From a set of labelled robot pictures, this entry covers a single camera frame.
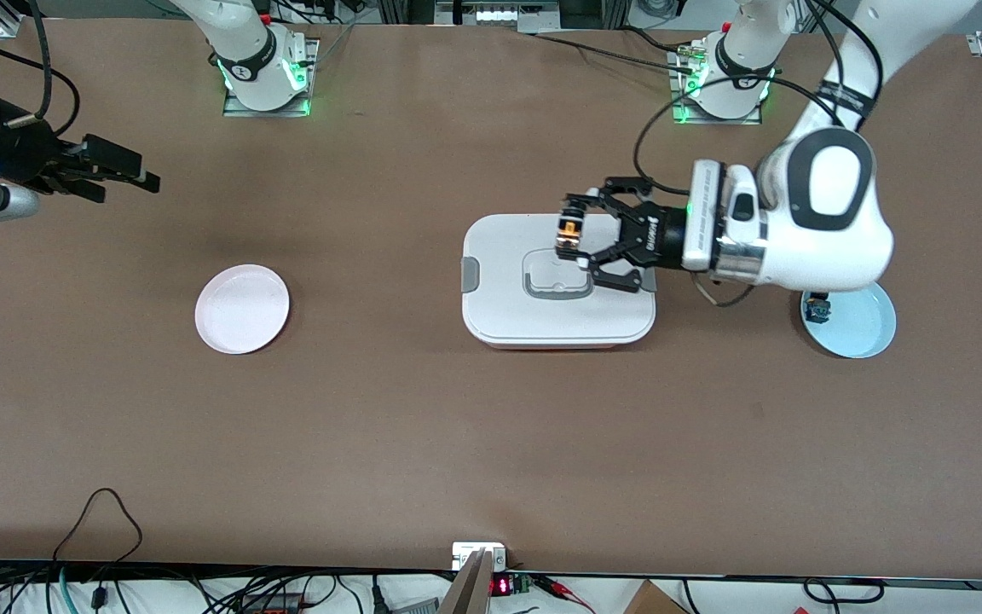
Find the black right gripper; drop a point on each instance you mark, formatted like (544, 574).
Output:
(24, 156)

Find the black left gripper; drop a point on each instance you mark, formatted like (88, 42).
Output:
(660, 236)

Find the orange push button switch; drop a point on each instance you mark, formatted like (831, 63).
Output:
(570, 232)

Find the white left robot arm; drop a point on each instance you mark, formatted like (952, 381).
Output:
(832, 256)

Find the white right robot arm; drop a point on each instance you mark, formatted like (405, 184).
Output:
(244, 43)

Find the white lunch box grey latches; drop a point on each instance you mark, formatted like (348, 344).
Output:
(499, 298)

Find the pale pink round plate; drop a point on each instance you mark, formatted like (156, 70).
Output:
(239, 311)

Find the light blue round plate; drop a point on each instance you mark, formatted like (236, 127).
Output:
(857, 328)

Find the white lit power strip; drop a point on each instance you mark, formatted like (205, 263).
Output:
(499, 15)

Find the red black clip leads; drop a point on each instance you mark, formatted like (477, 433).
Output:
(555, 585)

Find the brown cardboard box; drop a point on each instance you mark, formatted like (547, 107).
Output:
(653, 601)

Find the red digit display module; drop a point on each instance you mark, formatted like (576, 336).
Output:
(501, 587)

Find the grey power adapter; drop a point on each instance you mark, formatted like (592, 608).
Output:
(414, 607)

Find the black orange power strip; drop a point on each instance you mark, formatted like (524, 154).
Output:
(274, 605)

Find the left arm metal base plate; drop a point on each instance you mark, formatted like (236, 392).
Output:
(678, 115)

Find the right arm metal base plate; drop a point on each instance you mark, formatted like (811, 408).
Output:
(235, 109)

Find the green blue push button switch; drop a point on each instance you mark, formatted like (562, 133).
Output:
(817, 309)

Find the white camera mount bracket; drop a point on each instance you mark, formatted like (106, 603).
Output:
(465, 554)

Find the grey aluminium camera bar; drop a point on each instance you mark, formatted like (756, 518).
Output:
(470, 593)

